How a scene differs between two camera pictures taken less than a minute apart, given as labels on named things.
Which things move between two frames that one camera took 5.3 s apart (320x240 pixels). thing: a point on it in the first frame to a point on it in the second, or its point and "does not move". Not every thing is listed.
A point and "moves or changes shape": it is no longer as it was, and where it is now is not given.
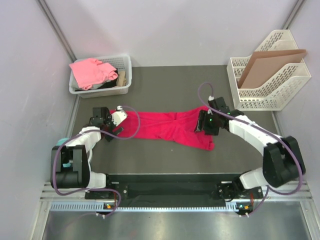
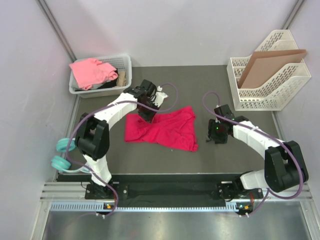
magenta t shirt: x=175 y=126 moves or changes shape
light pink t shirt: x=92 y=71 does not move
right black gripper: x=203 y=116 to x=211 y=135
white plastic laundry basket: x=121 y=63 does not move
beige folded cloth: x=122 y=79 does not move
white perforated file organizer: x=281 y=88 does not move
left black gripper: x=113 y=126 to x=148 y=118
